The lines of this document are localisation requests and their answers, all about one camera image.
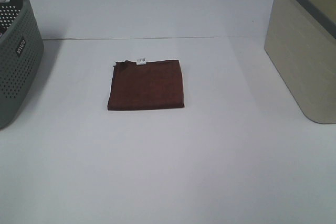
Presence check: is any beige bin with grey rim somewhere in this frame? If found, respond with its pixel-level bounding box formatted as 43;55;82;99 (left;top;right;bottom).
264;0;335;124

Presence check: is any brown towel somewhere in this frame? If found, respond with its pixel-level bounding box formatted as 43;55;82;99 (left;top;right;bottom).
107;60;184;111

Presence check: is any grey perforated plastic basket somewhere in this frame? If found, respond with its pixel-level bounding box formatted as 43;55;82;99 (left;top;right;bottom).
1;0;44;128

